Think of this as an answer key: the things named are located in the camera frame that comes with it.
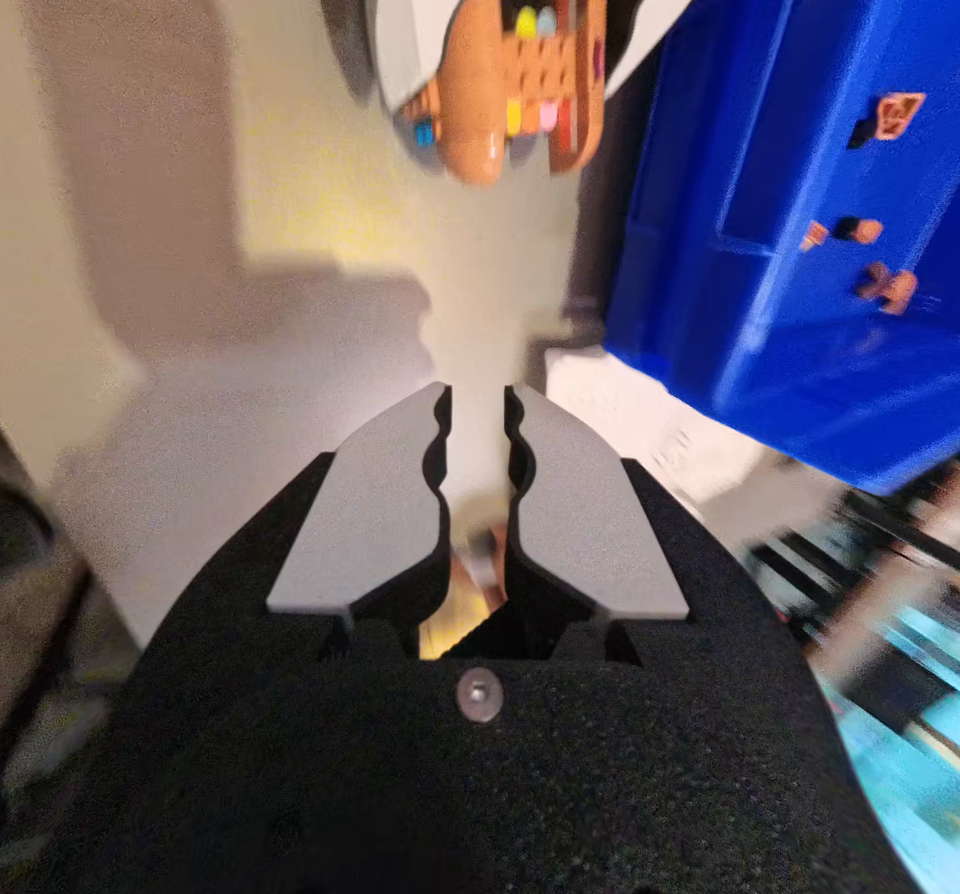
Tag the brown curved toy brick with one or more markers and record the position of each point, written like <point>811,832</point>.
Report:
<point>874,281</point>
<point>900,293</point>

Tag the brown hollow square brick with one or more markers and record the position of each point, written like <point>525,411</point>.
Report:
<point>898,114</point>

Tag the brown notched round brick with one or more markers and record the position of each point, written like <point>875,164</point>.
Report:
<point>814,236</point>

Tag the blue plastic bin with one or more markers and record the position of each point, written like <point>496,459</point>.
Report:
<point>712,159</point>

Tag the colourful toy brick model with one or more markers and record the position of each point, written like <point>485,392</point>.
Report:
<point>480,84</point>

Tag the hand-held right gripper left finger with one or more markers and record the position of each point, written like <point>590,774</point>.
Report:
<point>360,527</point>

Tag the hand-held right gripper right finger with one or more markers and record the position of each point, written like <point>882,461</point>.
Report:
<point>592,527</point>

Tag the black toy brick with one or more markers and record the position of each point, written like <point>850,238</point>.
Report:
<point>846,227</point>
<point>862,135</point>

